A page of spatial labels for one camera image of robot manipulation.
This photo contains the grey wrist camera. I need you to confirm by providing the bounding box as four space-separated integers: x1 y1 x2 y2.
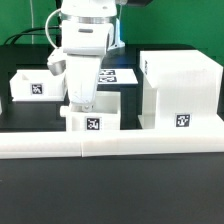
47 48 66 76

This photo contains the white L-shaped fence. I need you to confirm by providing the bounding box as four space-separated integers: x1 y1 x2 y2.
0 113 224 160

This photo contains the black cable bundle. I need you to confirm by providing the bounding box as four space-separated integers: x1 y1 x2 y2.
3 0 64 46

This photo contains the white marker sheet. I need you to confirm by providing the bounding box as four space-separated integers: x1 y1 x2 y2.
98 69 138 84

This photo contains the white rear drawer box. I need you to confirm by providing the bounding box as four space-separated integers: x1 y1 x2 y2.
10 69 67 101

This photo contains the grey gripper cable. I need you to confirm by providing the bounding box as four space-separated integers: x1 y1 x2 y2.
45 8 64 54

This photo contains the white drawer cabinet housing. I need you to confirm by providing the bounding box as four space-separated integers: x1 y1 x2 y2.
139 50 224 129

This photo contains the white drawer box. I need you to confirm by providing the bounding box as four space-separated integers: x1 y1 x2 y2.
60 91 121 132
10 69 67 101

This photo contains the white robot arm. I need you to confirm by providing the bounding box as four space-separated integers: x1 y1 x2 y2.
61 0 153 111

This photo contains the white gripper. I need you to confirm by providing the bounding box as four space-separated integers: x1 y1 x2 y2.
66 54 103 111

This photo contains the white front drawer box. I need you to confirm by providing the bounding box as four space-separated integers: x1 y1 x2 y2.
60 91 121 132

